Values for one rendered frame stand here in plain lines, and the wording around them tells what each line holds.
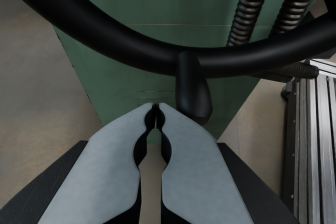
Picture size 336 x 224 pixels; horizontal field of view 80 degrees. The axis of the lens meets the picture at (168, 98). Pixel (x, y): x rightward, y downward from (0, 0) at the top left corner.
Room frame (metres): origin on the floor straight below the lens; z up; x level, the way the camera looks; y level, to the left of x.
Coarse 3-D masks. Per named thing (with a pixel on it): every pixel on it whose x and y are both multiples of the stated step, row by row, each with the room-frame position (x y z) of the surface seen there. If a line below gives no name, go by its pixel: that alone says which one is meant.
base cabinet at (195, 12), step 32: (96, 0) 0.29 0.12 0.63; (128, 0) 0.29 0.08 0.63; (160, 0) 0.30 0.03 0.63; (192, 0) 0.31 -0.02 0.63; (224, 0) 0.31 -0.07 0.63; (160, 32) 0.30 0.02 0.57; (192, 32) 0.30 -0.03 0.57; (224, 32) 0.31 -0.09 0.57; (256, 32) 0.32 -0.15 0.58; (96, 64) 0.28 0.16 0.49; (96, 96) 0.28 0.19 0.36; (128, 96) 0.29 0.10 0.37; (160, 96) 0.30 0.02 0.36; (224, 96) 0.32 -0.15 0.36; (224, 128) 0.33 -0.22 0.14
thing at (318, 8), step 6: (318, 0) 0.37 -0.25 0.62; (312, 6) 0.35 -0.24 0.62; (318, 6) 0.35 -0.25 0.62; (324, 6) 0.35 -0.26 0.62; (312, 12) 0.33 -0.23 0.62; (318, 12) 0.33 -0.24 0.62; (324, 12) 0.33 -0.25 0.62; (306, 18) 0.33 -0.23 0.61; (312, 18) 0.32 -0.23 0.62; (300, 24) 0.33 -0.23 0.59; (318, 54) 0.31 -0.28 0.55; (324, 54) 0.31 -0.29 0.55; (330, 54) 0.31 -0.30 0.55
